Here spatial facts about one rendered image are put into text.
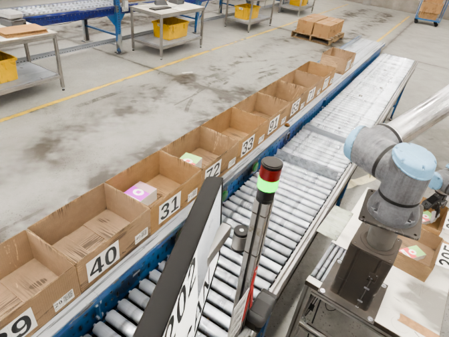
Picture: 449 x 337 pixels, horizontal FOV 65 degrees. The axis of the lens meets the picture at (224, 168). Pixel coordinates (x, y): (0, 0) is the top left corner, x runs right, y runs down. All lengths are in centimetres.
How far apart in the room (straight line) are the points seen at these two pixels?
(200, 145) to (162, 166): 39
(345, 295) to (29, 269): 135
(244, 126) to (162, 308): 201
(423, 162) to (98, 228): 137
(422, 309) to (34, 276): 169
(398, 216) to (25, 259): 146
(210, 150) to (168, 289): 166
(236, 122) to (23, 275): 164
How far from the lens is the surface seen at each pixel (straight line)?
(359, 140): 146
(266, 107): 286
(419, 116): 161
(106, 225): 175
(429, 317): 194
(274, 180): 82
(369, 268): 162
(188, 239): 75
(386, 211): 144
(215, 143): 222
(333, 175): 252
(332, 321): 266
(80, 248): 167
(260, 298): 125
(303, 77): 354
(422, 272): 204
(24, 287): 160
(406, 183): 137
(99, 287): 152
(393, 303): 190
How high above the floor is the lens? 209
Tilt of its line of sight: 34 degrees down
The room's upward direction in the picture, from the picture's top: 7 degrees clockwise
